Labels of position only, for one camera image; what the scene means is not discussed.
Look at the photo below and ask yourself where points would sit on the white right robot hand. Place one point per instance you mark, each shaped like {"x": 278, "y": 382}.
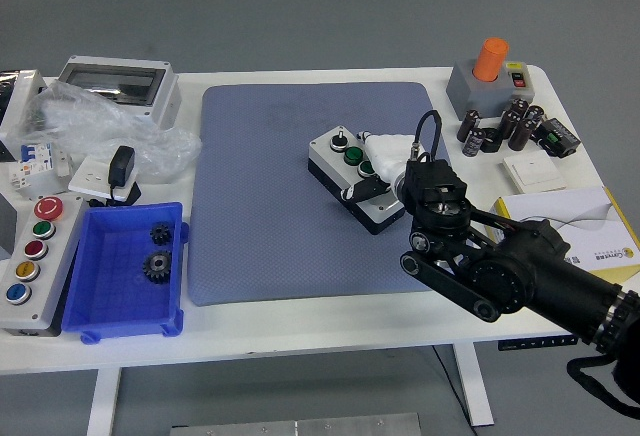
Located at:
{"x": 387, "y": 153}

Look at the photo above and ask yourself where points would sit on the grey four-button control box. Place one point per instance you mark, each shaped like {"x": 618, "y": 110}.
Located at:
{"x": 320, "y": 154}

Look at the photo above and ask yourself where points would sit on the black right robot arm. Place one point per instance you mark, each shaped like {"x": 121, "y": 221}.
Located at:
{"x": 530, "y": 266}

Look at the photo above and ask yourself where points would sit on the grey five-button control box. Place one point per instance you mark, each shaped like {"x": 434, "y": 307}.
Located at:
{"x": 47, "y": 266}

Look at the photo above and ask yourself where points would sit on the black cylindrical capacitor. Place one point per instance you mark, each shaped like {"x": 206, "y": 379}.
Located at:
{"x": 535, "y": 114}
{"x": 519, "y": 107}
{"x": 521, "y": 135}
{"x": 508, "y": 124}
{"x": 470, "y": 126}

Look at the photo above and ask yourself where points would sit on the black capacitor printed sleeve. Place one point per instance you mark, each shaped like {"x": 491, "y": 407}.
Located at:
{"x": 474, "y": 143}

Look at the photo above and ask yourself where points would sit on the grey-blue padded mat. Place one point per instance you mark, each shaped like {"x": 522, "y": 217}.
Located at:
{"x": 260, "y": 196}

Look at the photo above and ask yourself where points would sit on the orange cylinder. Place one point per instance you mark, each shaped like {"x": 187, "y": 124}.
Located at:
{"x": 491, "y": 58}

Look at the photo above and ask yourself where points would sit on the black module green terminal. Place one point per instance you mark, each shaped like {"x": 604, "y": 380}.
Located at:
{"x": 560, "y": 138}

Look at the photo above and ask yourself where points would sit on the white yellow booklet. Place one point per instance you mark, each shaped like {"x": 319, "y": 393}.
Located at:
{"x": 590, "y": 216}

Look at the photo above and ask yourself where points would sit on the small black gear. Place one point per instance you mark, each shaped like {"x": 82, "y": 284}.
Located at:
{"x": 161, "y": 234}

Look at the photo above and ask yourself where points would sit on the black table control panel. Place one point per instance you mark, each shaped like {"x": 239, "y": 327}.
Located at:
{"x": 535, "y": 343}

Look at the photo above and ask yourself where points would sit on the white table leg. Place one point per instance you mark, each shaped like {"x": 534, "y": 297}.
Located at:
{"x": 102, "y": 401}
{"x": 472, "y": 386}

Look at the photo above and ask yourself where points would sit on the large black gear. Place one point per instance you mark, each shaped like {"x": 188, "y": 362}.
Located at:
{"x": 157, "y": 267}

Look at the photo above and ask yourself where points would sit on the black power adapter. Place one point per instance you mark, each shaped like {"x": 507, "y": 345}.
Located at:
{"x": 122, "y": 163}

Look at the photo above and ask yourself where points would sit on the grey distribution box clear lid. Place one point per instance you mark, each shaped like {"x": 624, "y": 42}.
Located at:
{"x": 117, "y": 81}

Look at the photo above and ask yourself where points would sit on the grey metal plate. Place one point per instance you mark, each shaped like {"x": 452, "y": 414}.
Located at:
{"x": 295, "y": 426}

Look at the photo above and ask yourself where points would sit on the clear plastic bag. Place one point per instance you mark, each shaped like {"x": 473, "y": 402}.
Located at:
{"x": 100, "y": 121}

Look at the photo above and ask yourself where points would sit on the blue plastic bin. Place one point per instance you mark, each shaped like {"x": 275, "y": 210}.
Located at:
{"x": 115, "y": 301}

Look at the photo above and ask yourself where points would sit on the white circuit breaker blue levers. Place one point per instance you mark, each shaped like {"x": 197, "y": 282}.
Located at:
{"x": 37, "y": 156}

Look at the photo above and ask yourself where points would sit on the grey metal box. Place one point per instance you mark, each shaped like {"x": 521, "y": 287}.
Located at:
{"x": 6, "y": 226}

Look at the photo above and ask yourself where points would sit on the grey switch box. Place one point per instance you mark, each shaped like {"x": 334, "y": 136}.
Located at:
{"x": 475, "y": 93}

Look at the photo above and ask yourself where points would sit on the white wall switch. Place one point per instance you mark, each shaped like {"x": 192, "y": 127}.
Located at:
{"x": 535, "y": 172}

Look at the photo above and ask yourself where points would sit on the white wall socket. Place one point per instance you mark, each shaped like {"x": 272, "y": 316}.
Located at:
{"x": 87, "y": 176}

